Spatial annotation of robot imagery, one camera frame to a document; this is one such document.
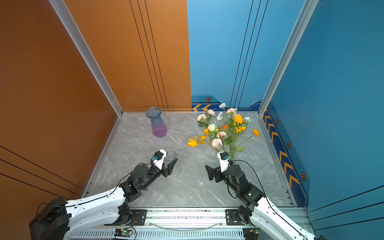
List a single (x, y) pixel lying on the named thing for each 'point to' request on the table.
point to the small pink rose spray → (203, 119)
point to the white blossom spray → (219, 116)
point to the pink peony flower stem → (217, 143)
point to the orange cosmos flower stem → (194, 143)
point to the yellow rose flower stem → (237, 130)
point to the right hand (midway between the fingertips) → (212, 164)
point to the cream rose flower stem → (213, 127)
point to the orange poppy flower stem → (239, 148)
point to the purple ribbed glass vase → (159, 128)
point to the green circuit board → (122, 232)
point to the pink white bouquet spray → (237, 118)
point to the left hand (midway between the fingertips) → (172, 154)
